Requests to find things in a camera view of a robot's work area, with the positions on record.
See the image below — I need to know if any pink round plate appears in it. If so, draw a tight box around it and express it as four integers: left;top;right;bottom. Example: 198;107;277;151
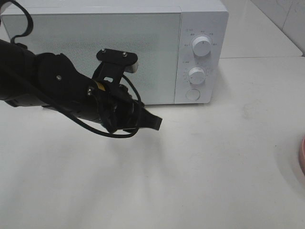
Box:
298;137;305;175

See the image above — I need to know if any round white door button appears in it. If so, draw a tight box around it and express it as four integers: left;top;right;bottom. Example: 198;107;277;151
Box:
185;89;200;101

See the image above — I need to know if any white microwave door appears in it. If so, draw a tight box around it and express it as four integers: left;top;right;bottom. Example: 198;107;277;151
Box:
0;12;182;105

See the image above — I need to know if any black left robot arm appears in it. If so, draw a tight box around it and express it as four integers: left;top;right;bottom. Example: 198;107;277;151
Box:
0;41;162;137

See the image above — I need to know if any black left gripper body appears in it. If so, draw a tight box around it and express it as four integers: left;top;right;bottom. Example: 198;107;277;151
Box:
88;80;143;134

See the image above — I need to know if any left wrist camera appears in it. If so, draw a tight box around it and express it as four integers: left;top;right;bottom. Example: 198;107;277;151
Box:
92;49;138;84

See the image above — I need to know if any upper white power knob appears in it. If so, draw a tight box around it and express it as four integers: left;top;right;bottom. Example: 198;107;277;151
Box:
191;34;212;57

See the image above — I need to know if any white timer knob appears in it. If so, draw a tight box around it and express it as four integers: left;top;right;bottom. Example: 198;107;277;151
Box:
188;67;206;85

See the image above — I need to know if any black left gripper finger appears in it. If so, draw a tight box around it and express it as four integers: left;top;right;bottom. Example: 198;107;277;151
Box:
140;108;163;131

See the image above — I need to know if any black left camera cable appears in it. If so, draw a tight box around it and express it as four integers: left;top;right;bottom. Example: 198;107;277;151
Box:
0;0;141;139

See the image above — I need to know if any white microwave oven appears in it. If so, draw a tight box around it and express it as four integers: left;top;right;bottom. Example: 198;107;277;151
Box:
0;0;229;105

